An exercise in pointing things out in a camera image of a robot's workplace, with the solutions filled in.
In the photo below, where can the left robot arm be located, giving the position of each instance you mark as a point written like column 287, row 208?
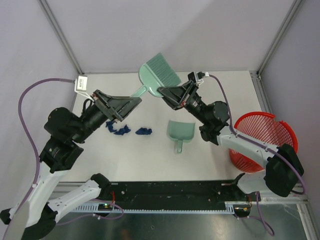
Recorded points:
column 36, row 215

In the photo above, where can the green dustpan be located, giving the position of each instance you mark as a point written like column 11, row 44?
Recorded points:
column 180, row 132

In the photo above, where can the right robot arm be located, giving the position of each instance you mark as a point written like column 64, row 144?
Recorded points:
column 282, row 169

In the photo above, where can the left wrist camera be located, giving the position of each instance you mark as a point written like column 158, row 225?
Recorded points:
column 80, row 84

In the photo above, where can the blue paper scrap left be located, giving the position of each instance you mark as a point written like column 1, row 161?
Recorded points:
column 110, row 126

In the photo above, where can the aluminium frame post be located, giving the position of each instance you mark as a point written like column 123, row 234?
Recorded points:
column 283, row 29
column 45, row 7

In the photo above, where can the red mesh basket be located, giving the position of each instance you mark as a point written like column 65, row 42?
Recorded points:
column 264, row 127

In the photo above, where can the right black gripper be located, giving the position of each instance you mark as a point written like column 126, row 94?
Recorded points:
column 179, row 97

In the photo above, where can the blue paper scrap middle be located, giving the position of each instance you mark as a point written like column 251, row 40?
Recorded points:
column 122, row 131

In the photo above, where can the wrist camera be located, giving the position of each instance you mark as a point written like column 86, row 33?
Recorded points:
column 197, row 77
column 80, row 84

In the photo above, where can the blue paper scrap large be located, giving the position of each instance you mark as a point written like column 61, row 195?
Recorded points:
column 144, row 131

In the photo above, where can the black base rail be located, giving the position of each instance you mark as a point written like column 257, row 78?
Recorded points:
column 208, row 195

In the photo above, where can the green hand brush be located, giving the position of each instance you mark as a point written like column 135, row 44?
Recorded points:
column 156, row 73

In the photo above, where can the left aluminium frame post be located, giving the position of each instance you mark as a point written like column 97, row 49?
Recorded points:
column 45, row 7

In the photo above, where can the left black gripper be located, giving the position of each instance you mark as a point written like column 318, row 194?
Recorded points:
column 120, row 107

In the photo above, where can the right aluminium frame post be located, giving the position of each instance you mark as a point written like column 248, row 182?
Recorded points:
column 283, row 29

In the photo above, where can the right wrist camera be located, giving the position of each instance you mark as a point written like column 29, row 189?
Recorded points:
column 197, row 77

